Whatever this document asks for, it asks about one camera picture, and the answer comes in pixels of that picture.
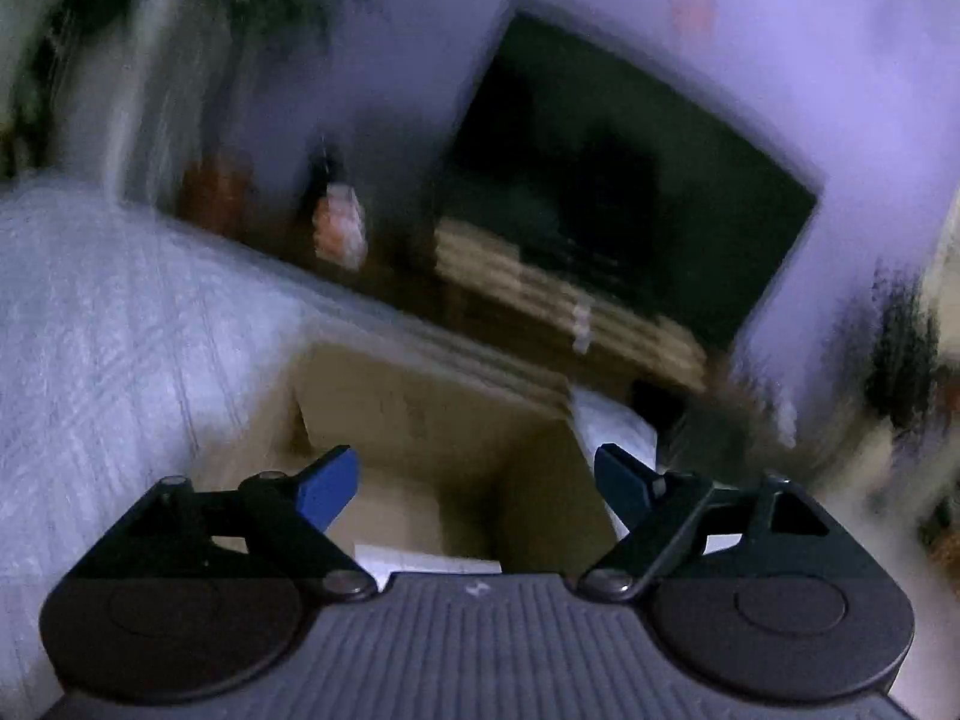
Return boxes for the brown cardboard box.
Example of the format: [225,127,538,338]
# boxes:
[202,341,625,580]

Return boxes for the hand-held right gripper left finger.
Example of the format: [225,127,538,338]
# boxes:
[64,444,380,605]

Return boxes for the silver quilted blanket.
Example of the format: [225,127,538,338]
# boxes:
[0,180,662,691]

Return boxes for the black flat television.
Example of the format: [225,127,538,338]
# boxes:
[433,11,820,362]

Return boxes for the black speaker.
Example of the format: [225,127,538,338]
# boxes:
[298,148,340,220]

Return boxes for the sheer grey curtain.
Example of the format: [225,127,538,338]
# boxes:
[58,0,220,200]

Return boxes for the wooden television stand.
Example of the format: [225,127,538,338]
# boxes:
[429,214,710,392]

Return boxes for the orange white tissue box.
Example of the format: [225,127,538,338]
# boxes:
[310,184,370,269]

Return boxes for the white carton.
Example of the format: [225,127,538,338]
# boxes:
[352,544,502,580]

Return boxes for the terracotta plant pot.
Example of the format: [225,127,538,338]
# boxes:
[182,152,254,239]

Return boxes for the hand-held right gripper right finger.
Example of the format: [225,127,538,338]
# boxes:
[576,442,878,605]

